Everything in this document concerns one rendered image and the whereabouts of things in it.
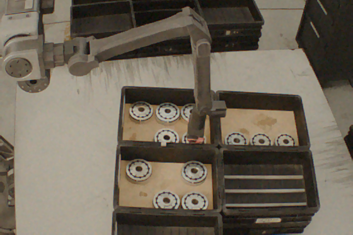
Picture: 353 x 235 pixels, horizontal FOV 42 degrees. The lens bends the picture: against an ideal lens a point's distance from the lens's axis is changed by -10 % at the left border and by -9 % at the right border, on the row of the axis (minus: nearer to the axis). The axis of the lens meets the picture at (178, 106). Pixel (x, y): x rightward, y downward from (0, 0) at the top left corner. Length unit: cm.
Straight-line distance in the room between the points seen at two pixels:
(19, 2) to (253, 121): 116
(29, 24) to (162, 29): 43
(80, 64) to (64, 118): 85
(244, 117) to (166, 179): 48
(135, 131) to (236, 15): 141
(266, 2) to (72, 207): 281
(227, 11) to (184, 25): 184
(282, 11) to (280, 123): 213
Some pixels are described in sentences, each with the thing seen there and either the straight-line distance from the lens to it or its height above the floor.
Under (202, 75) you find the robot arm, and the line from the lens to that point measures 169.
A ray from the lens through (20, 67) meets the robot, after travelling 154.
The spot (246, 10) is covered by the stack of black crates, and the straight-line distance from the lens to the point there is 334.
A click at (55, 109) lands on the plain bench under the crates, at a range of 239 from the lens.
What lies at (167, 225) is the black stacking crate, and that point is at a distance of 188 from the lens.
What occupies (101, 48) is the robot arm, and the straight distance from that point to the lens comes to 152.
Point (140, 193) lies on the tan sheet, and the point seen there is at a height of 83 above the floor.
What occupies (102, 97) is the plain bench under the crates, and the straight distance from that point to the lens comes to 241.
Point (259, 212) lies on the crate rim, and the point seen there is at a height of 93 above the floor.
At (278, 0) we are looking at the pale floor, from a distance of 437.
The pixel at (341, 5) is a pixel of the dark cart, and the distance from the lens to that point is 309.
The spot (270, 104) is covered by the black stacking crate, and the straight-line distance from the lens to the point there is 225.
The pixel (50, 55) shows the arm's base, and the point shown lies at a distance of 151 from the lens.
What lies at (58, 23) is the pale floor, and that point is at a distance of 393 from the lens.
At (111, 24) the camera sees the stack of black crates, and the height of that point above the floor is 49.
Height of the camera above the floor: 252
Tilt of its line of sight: 50 degrees down
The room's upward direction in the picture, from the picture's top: 7 degrees clockwise
